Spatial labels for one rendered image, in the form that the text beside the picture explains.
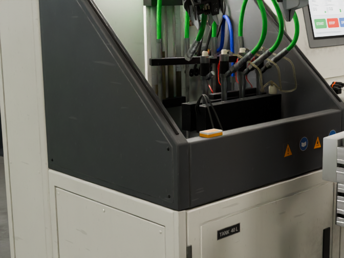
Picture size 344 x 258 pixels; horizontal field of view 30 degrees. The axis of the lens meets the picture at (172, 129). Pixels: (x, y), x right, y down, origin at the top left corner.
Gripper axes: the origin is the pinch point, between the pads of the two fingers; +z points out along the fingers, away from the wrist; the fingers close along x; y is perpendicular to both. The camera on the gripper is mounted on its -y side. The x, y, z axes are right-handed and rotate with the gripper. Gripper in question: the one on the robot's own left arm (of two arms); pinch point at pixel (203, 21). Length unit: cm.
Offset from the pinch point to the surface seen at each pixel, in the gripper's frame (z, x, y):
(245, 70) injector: 31.4, 12.6, -5.0
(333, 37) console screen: 52, 51, -26
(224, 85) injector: 30.4, 5.0, -1.0
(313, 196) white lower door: 46, 20, 34
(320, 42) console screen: 49, 45, -22
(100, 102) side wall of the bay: 10.1, -31.1, 9.2
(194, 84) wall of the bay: 54, 0, -23
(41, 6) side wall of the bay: 5.3, -40.8, -25.6
